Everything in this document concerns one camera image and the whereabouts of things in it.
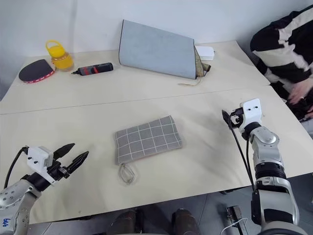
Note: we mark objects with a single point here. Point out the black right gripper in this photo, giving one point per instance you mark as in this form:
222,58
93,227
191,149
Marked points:
236,120

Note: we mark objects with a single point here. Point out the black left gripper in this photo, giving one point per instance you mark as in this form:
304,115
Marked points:
58,170

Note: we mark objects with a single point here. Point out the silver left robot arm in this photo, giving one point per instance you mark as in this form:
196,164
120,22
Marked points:
17,195

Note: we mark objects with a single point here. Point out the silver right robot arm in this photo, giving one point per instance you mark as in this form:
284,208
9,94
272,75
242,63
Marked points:
269,166

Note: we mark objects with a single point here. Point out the grey checked fabric pouch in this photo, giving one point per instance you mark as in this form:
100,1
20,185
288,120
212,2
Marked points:
148,140

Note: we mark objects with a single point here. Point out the person's bare hand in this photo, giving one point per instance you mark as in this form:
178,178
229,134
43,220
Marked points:
300,91

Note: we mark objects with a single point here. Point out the patterned woven cloth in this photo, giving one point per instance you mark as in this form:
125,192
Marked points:
200,67

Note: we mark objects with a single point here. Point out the white flat box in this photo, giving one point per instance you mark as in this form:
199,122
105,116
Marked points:
205,52

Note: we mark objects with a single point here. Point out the person in striped sweater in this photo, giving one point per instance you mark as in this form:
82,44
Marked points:
283,49

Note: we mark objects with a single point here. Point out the black and red marker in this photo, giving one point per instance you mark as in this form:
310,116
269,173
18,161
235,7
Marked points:
94,68

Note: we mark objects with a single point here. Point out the table tennis paddle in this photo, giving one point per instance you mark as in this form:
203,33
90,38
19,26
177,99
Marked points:
34,71

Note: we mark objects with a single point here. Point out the yellow lidded plastic jar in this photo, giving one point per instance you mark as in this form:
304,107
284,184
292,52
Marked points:
61,60

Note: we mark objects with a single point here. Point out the large grey felt bag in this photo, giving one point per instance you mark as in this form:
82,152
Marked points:
156,49

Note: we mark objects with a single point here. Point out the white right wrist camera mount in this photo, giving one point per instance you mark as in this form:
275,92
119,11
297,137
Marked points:
252,112

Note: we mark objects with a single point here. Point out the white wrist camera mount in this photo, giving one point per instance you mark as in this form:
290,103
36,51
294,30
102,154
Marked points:
252,112
39,156

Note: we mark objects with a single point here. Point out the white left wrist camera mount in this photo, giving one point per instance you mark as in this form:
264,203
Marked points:
39,156

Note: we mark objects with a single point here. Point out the metal bracket under table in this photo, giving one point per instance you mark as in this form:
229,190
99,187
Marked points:
236,218

